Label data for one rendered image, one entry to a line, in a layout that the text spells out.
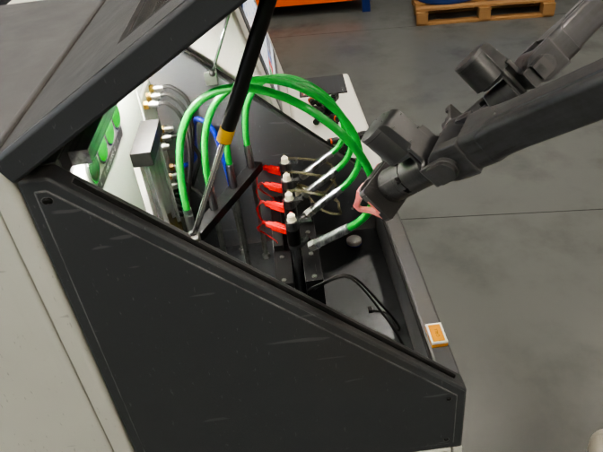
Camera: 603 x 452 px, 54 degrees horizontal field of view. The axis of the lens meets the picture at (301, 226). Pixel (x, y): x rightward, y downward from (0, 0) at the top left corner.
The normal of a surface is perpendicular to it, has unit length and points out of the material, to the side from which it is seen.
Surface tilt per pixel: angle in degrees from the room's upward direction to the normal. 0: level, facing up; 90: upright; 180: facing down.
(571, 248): 0
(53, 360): 90
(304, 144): 90
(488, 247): 0
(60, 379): 90
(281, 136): 90
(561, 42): 62
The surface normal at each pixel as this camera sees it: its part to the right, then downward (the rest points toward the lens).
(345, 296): -0.10, -0.81
